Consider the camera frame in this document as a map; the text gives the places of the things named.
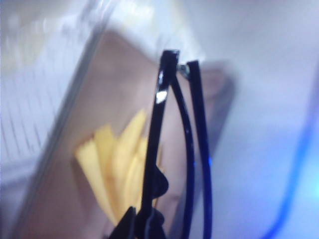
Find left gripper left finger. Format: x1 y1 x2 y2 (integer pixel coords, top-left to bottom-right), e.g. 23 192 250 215
105 206 138 239

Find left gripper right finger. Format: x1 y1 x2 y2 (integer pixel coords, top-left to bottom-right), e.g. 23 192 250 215
147 209 168 239

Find black frame glasses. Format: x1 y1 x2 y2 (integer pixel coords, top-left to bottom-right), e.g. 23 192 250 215
139 49 214 239

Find grey felt glasses case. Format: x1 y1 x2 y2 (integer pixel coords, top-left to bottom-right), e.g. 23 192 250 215
14 29 236 239

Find yellow cleaning cloth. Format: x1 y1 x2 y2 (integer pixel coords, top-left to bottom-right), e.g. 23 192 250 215
74 109 164 225

